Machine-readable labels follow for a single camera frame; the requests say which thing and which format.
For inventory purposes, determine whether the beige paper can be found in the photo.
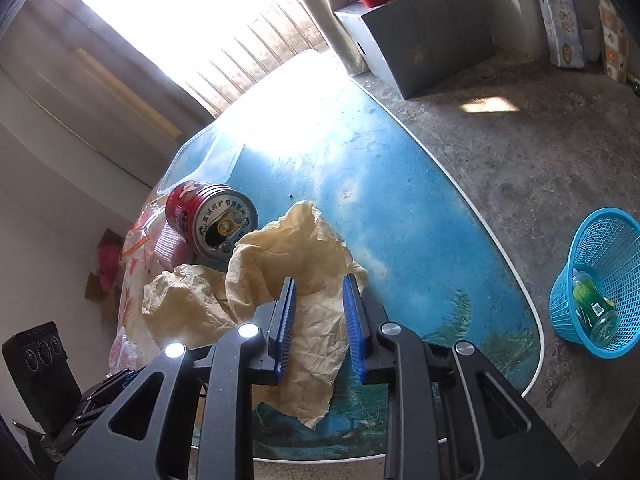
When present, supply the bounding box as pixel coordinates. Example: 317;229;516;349
141;202;368;428

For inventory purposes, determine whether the red cartoon tin can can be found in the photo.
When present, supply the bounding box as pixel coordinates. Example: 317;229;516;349
165;180;258;266

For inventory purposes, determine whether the clear wrapper with red stripes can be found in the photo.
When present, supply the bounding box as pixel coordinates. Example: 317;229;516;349
108;196;167;375

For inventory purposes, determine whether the red gift bag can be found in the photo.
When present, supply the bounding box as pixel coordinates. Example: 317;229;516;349
85;229;124;315

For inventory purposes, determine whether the blue plastic mesh basket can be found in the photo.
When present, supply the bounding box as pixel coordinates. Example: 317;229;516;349
549;207;639;360

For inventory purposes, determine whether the green plastic bottle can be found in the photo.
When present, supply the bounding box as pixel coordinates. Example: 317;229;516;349
572;270;618;348

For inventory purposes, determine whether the black electronic device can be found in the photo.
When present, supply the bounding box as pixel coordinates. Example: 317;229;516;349
1;321;81;438

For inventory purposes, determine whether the grey cabinet box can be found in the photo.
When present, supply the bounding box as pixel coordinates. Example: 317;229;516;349
335;0;494;99

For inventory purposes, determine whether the beige window curtain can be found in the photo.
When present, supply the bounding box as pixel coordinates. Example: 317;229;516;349
274;0;371;77

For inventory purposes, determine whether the patterned tissue pack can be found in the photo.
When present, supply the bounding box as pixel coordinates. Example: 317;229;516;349
538;0;586;70

